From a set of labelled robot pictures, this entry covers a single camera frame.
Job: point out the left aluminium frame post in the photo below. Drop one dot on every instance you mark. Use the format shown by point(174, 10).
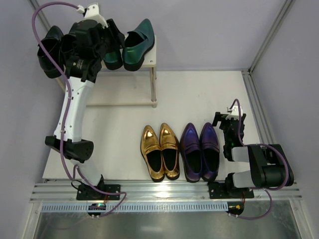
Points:
point(41, 16)

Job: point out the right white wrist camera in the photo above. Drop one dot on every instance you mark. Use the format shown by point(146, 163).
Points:
point(233, 113)

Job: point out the black loafer shoe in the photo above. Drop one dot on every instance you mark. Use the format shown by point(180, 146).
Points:
point(51, 42)
point(68, 43)

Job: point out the grey slotted cable duct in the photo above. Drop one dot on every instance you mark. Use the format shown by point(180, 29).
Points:
point(135, 207)

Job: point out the white two-tier shoe shelf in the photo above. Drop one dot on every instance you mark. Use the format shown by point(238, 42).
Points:
point(127, 88)

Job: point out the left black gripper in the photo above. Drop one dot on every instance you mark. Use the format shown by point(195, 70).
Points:
point(109, 36)

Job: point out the aluminium mounting rail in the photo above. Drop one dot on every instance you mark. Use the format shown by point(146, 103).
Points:
point(137, 191)

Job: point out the gold loafer shoe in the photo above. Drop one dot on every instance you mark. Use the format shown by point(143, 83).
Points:
point(169, 147)
point(151, 153)

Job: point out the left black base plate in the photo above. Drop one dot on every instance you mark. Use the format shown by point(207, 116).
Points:
point(86, 193)

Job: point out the aluminium frame post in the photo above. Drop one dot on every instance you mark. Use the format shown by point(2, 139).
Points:
point(284, 11)
point(41, 16)

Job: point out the left purple loafer shoe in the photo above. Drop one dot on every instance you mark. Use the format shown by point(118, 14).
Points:
point(191, 154)

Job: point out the green loafer shoe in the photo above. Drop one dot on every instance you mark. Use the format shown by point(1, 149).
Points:
point(113, 60)
point(137, 44)

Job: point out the purple loafer shoe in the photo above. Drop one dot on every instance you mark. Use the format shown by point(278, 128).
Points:
point(210, 152)
point(191, 154)

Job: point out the right purple loafer shoe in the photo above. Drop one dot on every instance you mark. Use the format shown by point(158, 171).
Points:
point(210, 152)

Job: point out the right aluminium frame post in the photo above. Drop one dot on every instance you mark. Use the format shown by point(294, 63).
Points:
point(284, 11)

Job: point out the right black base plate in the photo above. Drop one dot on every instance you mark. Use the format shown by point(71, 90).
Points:
point(219, 190)

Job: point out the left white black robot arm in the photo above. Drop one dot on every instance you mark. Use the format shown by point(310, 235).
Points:
point(80, 77)

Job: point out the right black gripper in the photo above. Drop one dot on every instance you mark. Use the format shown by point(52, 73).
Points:
point(227, 120)

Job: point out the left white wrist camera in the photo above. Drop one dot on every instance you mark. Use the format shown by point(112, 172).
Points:
point(92, 12)

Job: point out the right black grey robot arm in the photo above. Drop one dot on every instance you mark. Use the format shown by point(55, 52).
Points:
point(268, 165)

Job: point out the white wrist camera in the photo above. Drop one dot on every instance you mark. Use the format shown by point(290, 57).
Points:
point(92, 12)
point(233, 113)

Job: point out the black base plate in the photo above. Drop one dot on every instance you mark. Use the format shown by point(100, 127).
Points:
point(219, 190)
point(86, 193)

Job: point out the right aluminium side rail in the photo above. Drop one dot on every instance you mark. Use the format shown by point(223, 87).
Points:
point(263, 129)

